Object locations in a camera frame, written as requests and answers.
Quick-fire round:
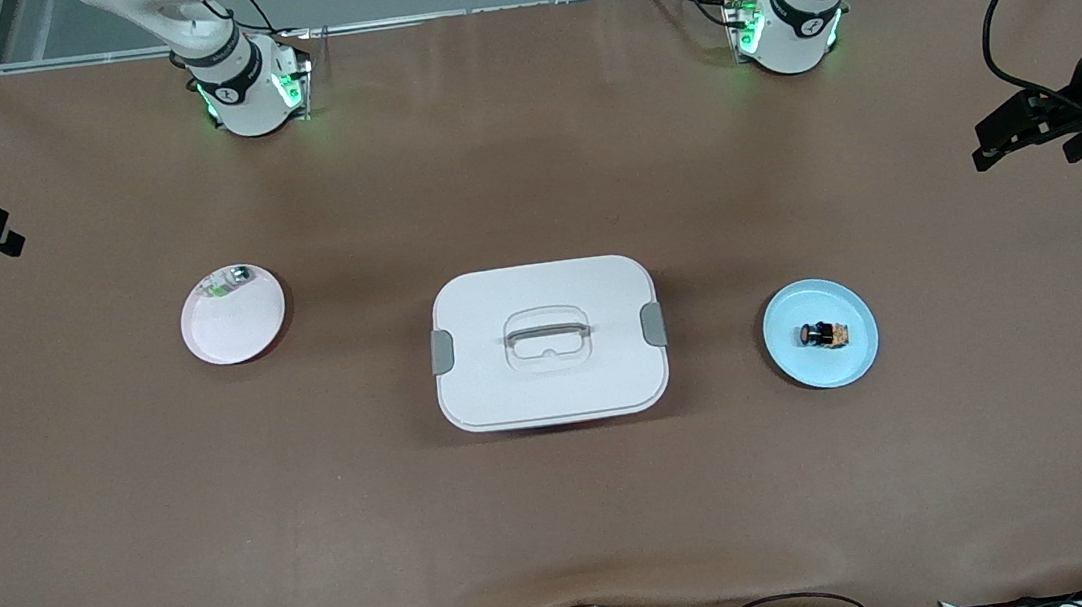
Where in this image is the orange and black switch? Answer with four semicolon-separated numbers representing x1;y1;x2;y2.
797;316;855;356

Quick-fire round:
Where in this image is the white lidded storage box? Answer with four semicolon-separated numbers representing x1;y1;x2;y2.
422;250;676;439

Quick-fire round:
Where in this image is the pink round plate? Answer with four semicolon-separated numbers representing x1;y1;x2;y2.
175;259;292;370

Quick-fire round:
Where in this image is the light blue round plate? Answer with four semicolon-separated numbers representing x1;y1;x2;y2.
757;272;884;395

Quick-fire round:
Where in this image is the brown table mat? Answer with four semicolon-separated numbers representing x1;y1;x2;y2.
0;0;1082;607

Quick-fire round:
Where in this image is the green and clear switch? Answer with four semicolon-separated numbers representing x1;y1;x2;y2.
201;263;257;300

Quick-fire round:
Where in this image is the silver table edge rail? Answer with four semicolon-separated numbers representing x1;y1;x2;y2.
0;0;736;78

